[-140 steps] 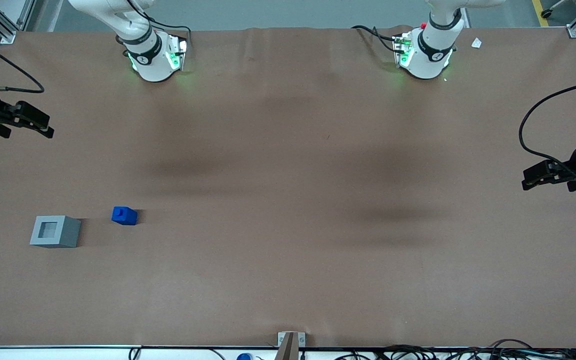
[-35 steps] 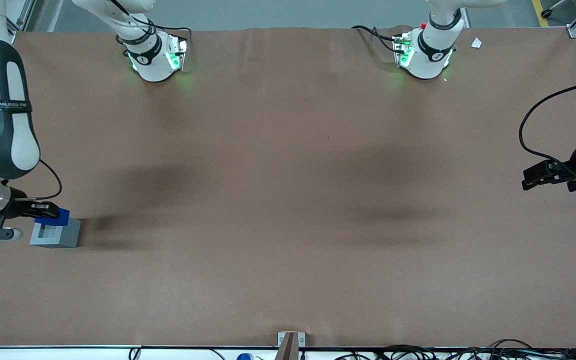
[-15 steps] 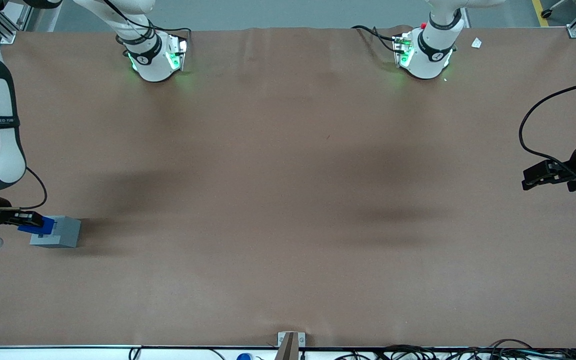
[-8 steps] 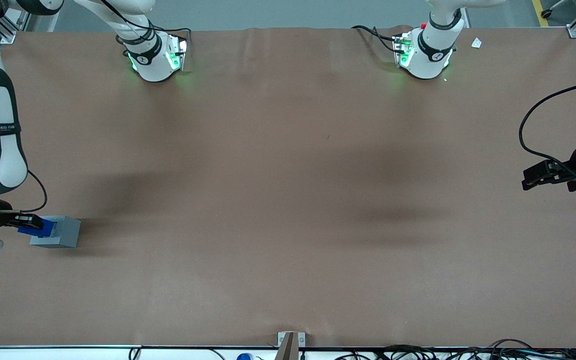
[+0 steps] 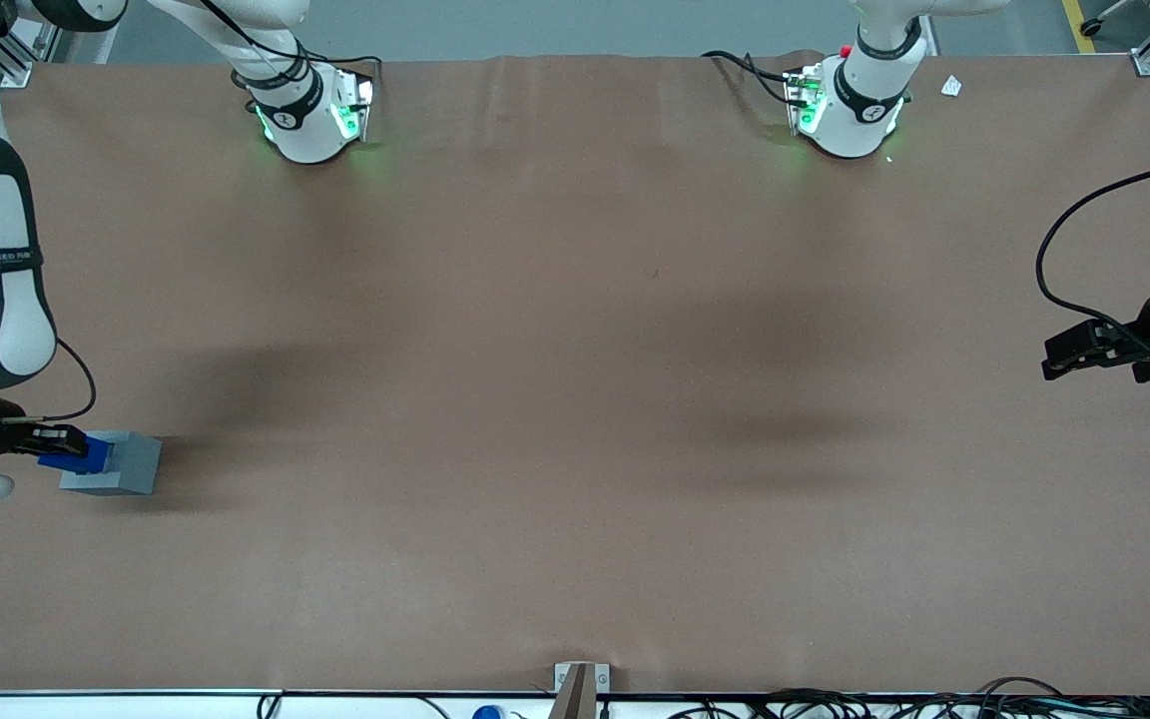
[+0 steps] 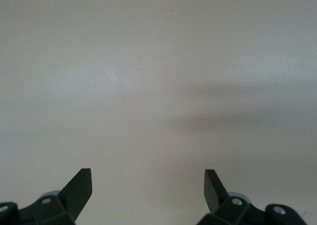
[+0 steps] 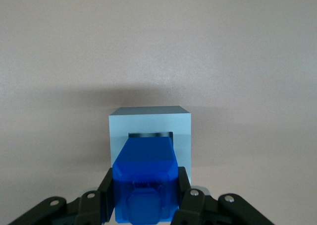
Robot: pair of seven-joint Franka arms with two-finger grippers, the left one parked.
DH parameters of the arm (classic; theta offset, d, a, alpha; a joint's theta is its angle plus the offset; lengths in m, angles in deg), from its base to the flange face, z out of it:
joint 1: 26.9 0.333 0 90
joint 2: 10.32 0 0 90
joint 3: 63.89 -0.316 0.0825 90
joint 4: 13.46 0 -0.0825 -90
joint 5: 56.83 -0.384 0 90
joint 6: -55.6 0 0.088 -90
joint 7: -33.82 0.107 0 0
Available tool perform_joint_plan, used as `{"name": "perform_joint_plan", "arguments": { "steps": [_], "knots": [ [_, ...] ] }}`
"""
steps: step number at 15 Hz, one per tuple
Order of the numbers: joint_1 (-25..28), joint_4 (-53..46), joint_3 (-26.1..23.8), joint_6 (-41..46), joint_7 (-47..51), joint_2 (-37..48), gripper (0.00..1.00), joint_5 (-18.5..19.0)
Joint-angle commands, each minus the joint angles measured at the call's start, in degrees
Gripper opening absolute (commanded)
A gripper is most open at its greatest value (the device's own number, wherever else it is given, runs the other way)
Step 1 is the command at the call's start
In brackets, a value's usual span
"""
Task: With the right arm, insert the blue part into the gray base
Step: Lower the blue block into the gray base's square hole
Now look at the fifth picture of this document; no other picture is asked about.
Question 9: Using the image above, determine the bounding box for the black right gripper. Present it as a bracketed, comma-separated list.
[0, 397, 90, 463]

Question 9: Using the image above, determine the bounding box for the blue plastic part with knob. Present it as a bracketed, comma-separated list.
[38, 436, 116, 476]

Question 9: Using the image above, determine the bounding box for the gray square base block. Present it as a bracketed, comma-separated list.
[59, 431, 163, 497]

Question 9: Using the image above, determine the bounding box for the black caster stand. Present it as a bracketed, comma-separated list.
[1079, 0, 1150, 40]

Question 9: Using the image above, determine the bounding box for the brown table cover sheet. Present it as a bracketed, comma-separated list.
[0, 52, 1150, 697]

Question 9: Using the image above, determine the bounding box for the long black left gripper cable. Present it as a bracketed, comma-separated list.
[1035, 157, 1150, 347]

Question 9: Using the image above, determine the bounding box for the black cable bundle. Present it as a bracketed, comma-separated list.
[665, 677, 1150, 719]

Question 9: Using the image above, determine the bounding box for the black left arm base cable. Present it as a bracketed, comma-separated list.
[701, 50, 818, 107]

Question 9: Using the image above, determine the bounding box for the black arm base cable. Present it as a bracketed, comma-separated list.
[198, 0, 384, 103]
[701, 50, 818, 107]

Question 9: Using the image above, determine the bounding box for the black right arm base cable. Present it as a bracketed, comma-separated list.
[198, 0, 384, 103]

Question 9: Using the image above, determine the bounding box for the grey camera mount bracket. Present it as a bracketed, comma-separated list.
[547, 662, 612, 719]

